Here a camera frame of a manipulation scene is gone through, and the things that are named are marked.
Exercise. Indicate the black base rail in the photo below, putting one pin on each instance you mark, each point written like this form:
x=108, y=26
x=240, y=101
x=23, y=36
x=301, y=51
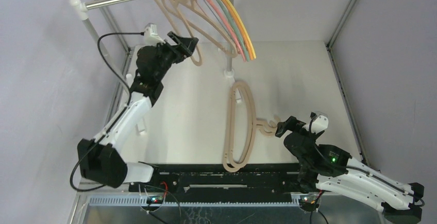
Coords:
x=210, y=183

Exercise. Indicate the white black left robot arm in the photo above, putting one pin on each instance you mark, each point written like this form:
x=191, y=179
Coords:
x=99, y=159

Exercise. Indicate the rack post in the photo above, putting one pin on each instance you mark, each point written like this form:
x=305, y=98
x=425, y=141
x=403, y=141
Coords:
x=99, y=41
x=229, y=62

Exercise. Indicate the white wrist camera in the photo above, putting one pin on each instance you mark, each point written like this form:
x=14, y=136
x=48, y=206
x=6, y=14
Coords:
x=318, y=122
x=150, y=36

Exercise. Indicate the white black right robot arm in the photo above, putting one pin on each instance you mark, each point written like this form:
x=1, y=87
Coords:
x=328, y=168

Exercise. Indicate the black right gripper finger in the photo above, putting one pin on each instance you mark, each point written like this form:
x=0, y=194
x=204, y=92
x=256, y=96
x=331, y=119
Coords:
x=293, y=124
x=282, y=128

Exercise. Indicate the left rack post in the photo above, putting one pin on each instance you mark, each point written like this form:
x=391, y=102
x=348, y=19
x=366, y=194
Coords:
x=99, y=41

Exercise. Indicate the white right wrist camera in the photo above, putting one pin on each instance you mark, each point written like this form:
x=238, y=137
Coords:
x=318, y=122

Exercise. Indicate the aluminium frame rail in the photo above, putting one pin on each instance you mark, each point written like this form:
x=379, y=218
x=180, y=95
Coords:
x=108, y=205

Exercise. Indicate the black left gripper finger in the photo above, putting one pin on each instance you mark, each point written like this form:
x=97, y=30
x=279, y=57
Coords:
x=176, y=39
x=188, y=46

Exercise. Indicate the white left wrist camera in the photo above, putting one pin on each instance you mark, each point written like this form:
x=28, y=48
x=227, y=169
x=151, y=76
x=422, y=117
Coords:
x=150, y=36

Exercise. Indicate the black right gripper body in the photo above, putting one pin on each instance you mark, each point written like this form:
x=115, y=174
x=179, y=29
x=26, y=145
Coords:
x=293, y=127

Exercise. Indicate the orange wire hanger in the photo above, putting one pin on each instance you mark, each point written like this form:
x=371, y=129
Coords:
x=242, y=29

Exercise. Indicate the right rack post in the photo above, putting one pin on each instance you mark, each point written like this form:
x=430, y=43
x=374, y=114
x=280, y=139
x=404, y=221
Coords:
x=229, y=62

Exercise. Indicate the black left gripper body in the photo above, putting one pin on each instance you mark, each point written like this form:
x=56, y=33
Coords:
x=166, y=56

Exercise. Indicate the pink wire hanger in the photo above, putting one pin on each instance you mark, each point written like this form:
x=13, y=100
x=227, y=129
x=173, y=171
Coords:
x=216, y=15

